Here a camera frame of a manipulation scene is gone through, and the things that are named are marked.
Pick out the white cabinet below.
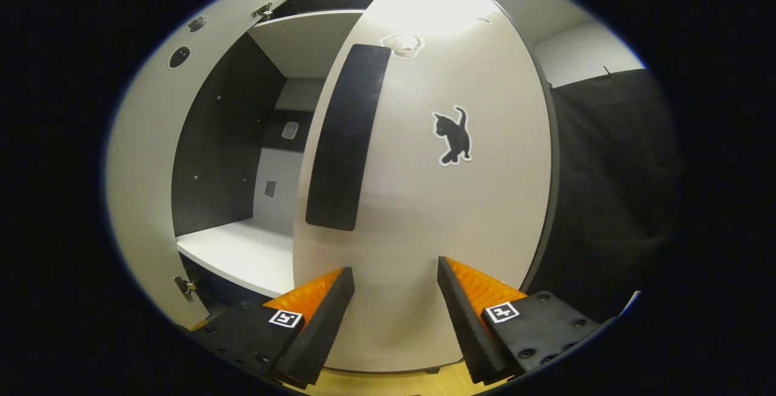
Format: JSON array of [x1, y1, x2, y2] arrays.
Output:
[[170, 0, 386, 324]]

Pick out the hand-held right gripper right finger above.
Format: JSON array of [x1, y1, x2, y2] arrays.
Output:
[[436, 255, 601, 384]]

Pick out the black backdrop cloth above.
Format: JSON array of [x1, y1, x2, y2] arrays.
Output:
[[524, 69, 683, 324]]

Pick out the white cabinet door with cat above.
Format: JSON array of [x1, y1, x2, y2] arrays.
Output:
[[293, 0, 560, 374]]

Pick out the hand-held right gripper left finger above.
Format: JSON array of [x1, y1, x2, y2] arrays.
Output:
[[191, 266, 356, 389]]

